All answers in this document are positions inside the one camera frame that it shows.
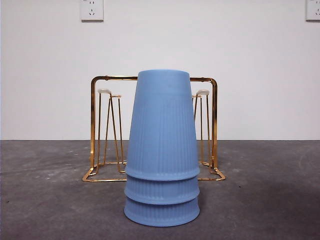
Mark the blue ribbed plastic cup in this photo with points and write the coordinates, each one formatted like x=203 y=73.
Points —
x=162 y=125
x=162 y=215
x=162 y=190

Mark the white wall socket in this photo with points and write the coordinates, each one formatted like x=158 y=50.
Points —
x=92 y=10
x=313 y=10

